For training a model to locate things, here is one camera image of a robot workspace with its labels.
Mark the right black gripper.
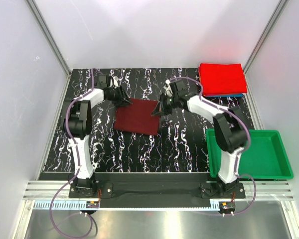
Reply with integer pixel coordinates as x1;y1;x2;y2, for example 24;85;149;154
151;93;178;117

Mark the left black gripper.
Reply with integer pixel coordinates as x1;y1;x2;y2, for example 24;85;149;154
107;85;132;108

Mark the dark red t-shirt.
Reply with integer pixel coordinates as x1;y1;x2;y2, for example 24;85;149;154
114;98;160;135

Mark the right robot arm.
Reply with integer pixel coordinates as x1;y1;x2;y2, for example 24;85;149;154
152;77;251;198

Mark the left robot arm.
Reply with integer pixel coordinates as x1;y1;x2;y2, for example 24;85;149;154
61;75;132;197

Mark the folded bright red t-shirt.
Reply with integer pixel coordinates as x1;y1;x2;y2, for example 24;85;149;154
198;63;247;97

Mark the folded blue t-shirt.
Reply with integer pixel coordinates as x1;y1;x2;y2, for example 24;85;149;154
209;93;243;98

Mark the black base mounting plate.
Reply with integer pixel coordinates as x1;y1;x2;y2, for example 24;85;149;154
39;171;245;209

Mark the left connector box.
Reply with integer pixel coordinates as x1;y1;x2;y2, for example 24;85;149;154
86;201;99;209

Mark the connector box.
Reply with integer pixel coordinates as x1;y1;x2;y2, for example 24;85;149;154
86;201;99;209
220;201;236;211

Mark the green plastic tray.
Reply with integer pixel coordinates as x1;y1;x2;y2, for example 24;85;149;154
205;128;294;181

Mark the right connector box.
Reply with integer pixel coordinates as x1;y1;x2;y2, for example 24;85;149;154
220;201;236;211

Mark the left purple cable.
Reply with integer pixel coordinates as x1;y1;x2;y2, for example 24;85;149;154
49;67;98;238

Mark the purple cable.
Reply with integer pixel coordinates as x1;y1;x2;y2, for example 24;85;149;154
168;76;257;216
49;67;98;238

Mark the left aluminium frame post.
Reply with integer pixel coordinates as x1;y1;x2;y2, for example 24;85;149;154
25;0;72;76

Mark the aluminium frame post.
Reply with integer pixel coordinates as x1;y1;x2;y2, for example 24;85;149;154
25;0;72;76
243;0;290;74

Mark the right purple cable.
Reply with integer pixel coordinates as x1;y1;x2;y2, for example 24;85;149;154
168;76;257;216

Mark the aluminium front rail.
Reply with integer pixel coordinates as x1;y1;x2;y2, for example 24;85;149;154
13;180;299;239

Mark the right aluminium frame post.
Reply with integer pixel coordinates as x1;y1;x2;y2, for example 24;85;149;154
243;0;290;74

